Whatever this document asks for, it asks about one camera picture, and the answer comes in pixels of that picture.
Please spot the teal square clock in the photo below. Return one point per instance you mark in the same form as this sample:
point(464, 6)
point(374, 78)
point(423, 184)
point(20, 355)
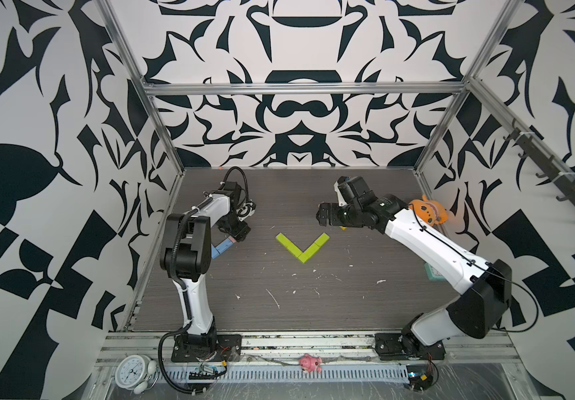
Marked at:
point(432, 273)

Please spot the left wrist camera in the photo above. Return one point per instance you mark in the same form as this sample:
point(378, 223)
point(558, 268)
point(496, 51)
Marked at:
point(246, 210)

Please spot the white cable duct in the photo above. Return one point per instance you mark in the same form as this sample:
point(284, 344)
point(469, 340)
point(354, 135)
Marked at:
point(341, 373)

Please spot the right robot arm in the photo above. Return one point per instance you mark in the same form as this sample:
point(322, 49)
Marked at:
point(484, 289)

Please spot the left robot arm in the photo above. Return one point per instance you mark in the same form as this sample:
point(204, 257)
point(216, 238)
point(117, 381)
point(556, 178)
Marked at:
point(186, 255)

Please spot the light blue block top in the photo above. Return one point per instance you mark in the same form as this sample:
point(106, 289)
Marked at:
point(215, 252)

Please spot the pink pig toy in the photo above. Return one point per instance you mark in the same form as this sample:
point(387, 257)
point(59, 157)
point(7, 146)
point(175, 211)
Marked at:
point(310, 364)

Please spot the black hook rail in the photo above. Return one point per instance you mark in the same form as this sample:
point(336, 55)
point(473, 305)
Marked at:
point(551, 168)

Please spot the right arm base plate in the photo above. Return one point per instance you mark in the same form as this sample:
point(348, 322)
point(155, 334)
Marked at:
point(400, 346)

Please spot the white alarm clock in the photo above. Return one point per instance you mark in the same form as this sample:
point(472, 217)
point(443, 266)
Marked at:
point(136, 373)

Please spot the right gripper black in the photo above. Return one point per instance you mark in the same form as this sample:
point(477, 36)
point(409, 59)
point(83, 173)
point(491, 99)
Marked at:
point(331, 218)

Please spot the circuit board right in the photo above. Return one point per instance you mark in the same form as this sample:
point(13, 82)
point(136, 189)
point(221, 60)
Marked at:
point(420, 378)

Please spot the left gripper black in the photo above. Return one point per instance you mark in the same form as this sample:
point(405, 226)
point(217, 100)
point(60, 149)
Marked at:
point(238, 232)

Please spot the orange plush toy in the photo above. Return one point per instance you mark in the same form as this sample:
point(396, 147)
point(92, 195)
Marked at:
point(429, 211)

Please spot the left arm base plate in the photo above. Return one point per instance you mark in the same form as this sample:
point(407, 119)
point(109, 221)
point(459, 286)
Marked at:
point(197, 348)

